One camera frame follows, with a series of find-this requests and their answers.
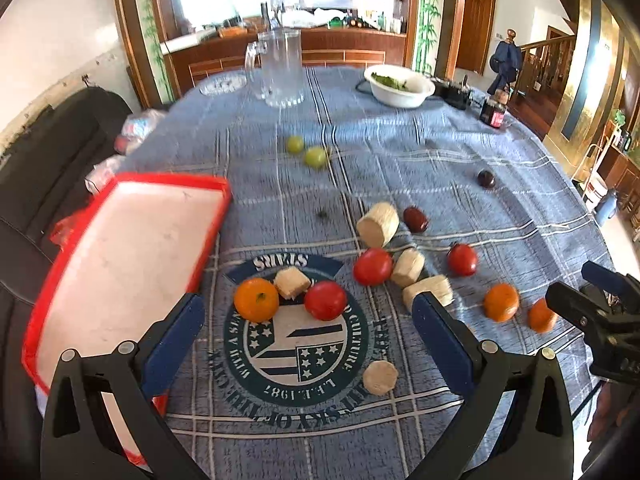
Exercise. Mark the green grape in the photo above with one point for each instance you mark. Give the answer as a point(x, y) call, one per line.
point(295, 145)
point(316, 157)

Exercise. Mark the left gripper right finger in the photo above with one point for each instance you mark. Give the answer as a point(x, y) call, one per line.
point(536, 439)

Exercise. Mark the wooden stair railing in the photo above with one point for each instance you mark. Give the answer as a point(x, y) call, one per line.
point(545, 69)

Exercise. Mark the dark purple grape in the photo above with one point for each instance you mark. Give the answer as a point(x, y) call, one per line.
point(486, 179)

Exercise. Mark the green grape near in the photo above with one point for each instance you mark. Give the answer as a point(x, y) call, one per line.
point(316, 157)

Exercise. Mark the blue plaid tablecloth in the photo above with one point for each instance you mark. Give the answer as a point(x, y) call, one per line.
point(300, 372)

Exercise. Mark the red plastic bag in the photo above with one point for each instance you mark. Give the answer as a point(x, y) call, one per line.
point(67, 227)

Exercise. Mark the black sofa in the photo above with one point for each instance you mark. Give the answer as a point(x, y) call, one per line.
point(42, 182)

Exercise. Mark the red tomato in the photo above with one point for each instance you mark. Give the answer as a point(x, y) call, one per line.
point(325, 300)
point(462, 260)
point(373, 267)

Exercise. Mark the wooden sideboard cabinet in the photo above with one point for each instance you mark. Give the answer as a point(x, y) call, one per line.
point(324, 47)

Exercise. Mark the blue jacket on post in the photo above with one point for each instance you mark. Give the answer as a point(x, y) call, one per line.
point(506, 62)

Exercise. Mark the white bowl with greens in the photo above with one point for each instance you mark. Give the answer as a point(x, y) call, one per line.
point(398, 86)

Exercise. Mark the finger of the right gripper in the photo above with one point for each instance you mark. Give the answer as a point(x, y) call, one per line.
point(624, 287)
point(587, 307)

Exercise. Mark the glass ashtray dish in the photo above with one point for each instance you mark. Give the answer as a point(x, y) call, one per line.
point(222, 84)

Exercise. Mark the dark sauce bottle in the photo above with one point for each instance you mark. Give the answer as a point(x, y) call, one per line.
point(494, 109)

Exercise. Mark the orange tangerine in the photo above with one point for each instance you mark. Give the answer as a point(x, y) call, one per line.
point(540, 318)
point(501, 302)
point(256, 300)

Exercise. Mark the person's right hand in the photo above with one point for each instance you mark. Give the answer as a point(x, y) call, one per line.
point(613, 406)

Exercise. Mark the clear glass pitcher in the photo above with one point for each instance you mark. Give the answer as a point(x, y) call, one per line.
point(273, 67)

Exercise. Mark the red jujube date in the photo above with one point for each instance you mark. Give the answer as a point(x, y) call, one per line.
point(415, 219)

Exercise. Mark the red rimmed white tray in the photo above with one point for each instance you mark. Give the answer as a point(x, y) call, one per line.
point(144, 243)

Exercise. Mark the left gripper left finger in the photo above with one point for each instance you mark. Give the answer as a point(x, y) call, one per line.
point(78, 439)

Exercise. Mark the green grape far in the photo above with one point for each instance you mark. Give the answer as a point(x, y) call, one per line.
point(295, 145)

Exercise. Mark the clear plastic bag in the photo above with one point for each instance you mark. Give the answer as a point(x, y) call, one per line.
point(136, 128)

